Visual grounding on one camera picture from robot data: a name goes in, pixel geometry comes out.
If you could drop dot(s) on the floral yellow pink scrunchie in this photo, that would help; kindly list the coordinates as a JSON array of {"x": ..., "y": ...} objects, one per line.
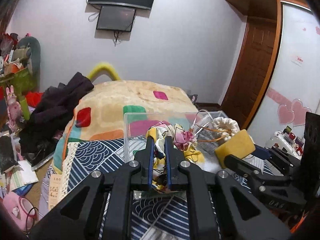
[{"x": 182, "y": 140}]

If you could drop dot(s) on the brown wooden door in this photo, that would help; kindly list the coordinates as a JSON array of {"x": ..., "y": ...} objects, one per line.
[{"x": 252, "y": 72}]

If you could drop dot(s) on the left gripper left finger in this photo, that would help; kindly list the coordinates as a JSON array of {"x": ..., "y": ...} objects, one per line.
[{"x": 150, "y": 147}]

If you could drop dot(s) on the navy white patterned tablecloth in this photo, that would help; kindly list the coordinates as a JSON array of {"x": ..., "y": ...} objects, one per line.
[{"x": 218, "y": 207}]

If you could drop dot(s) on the white drawstring pouch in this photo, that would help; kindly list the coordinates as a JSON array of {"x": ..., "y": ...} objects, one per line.
[{"x": 218, "y": 130}]

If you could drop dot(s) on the dark clothes pile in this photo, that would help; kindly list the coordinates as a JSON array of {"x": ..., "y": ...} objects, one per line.
[{"x": 39, "y": 137}]

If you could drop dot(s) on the pink slipper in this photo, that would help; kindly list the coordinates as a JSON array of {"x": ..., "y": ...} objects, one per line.
[{"x": 21, "y": 210}]

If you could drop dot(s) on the white wardrobe sliding door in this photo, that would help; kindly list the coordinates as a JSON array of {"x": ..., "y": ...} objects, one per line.
[{"x": 294, "y": 87}]

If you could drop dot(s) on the pink bunny plush toy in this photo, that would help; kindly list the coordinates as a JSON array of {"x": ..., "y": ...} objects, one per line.
[{"x": 15, "y": 116}]

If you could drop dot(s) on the grey green upholstered chair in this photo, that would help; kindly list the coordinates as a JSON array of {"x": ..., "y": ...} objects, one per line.
[{"x": 34, "y": 57}]

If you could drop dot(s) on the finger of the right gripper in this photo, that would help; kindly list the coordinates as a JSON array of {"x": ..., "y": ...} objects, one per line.
[
  {"x": 261, "y": 152},
  {"x": 241, "y": 167}
]

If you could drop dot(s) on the yellow curved foam tube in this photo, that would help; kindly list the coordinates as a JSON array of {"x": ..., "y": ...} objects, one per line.
[{"x": 103, "y": 68}]

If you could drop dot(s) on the yellow sponge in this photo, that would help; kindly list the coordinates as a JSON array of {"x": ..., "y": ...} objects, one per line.
[{"x": 240, "y": 145}]

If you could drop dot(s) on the colourful patterned beige blanket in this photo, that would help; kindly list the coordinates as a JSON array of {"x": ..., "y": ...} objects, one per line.
[{"x": 99, "y": 115}]

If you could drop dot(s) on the clear plastic storage box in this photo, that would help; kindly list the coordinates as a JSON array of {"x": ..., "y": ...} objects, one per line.
[{"x": 137, "y": 124}]

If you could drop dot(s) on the small black wall monitor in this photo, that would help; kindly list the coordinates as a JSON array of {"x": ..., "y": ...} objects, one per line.
[{"x": 116, "y": 18}]

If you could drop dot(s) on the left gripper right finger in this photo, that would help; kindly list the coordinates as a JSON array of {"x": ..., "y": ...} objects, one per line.
[{"x": 168, "y": 146}]

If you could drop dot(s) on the green cardboard box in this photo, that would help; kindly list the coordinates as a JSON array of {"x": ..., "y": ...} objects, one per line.
[{"x": 22, "y": 81}]

